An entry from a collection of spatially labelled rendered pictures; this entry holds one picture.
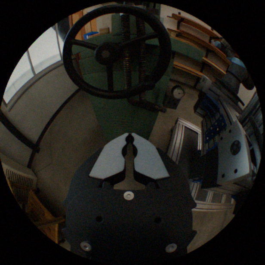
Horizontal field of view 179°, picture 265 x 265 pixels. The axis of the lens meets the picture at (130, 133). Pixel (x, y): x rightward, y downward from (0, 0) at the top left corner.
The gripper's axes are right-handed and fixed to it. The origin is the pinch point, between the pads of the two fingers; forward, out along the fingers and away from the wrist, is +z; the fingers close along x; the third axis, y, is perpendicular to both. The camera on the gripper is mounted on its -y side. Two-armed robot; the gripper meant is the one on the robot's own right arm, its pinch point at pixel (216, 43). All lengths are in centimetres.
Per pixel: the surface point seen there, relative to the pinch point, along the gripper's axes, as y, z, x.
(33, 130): 68, -102, -228
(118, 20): 20, -77, -80
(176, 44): 28, -65, -62
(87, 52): 28, -70, -99
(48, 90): 42, -40, -225
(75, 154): 105, -97, -146
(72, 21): -74, 37, -198
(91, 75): 40, -70, -101
